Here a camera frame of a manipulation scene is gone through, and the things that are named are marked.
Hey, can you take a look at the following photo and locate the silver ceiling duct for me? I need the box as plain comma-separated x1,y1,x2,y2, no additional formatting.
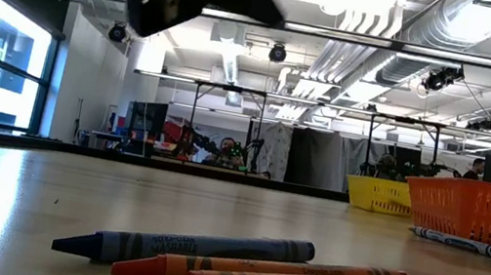
372,0,491,103

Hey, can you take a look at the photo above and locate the orange plastic basket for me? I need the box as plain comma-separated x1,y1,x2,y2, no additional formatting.
396,168,491,253

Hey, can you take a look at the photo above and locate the yellow plastic basket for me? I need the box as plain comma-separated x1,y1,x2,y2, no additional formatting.
342,173,417,218

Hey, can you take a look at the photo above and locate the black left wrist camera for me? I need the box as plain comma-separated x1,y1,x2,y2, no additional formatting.
117,0,208,48

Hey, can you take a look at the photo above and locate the LED strip light bar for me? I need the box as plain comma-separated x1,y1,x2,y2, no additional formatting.
60,0,491,68

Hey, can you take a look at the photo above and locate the black background workstation frame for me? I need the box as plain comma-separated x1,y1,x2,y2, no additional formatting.
181,78,269,175
360,110,444,188

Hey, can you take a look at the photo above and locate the black ceiling spotlight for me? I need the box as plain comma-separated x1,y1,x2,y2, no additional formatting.
419,60,467,98
266,41,290,66
105,20,129,45

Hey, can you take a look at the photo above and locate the person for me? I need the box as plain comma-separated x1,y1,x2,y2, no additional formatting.
210,135,250,172
461,155,488,183
370,151,404,182

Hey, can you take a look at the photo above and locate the dark grey curtain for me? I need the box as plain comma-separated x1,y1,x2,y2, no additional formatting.
283,124,356,193

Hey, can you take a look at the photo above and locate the screws cluster bottom centre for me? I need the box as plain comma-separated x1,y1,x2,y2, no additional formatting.
49,201,318,275

